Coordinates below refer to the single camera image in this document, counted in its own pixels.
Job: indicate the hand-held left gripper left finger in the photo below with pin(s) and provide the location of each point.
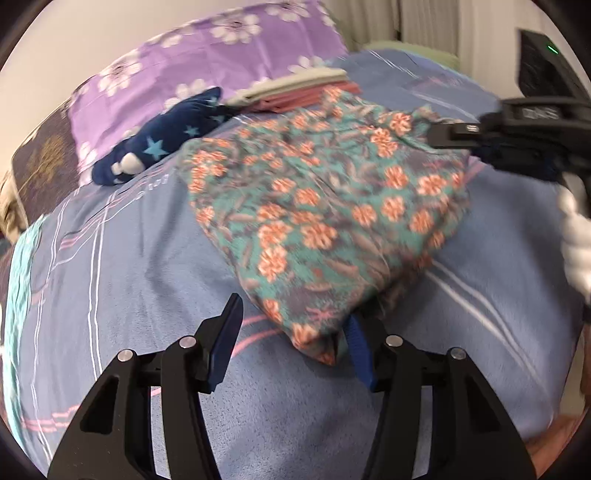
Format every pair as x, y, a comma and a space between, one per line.
219, 350

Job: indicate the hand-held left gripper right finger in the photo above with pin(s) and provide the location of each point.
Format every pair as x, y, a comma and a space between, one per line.
362, 355

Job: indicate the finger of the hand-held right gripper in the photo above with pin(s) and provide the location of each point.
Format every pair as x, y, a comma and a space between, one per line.
461, 134

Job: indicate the teal orange floral garment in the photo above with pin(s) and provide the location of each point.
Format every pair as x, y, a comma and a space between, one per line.
323, 207

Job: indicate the person's right hand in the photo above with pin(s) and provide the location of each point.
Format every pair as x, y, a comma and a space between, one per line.
577, 240

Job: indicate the light green cloth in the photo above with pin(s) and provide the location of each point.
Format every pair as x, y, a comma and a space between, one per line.
415, 48

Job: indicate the pale curtain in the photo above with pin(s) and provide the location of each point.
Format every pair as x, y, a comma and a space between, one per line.
429, 23

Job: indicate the blue striped bed sheet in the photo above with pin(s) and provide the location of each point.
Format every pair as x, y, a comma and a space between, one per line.
138, 254

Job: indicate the pink folded cloth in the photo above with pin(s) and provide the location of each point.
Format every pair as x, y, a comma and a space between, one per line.
295, 99

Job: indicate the beige folded cloth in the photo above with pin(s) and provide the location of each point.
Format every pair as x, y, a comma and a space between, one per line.
295, 83

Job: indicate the navy star print cloth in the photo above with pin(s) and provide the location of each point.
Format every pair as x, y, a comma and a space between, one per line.
157, 138

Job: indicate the beige fuzzy blanket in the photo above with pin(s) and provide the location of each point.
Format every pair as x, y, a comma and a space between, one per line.
11, 207

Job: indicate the dark brown patterned pillow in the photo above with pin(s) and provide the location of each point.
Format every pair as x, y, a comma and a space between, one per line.
46, 161

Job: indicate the purple floral pillow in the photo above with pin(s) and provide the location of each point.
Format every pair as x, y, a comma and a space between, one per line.
184, 60

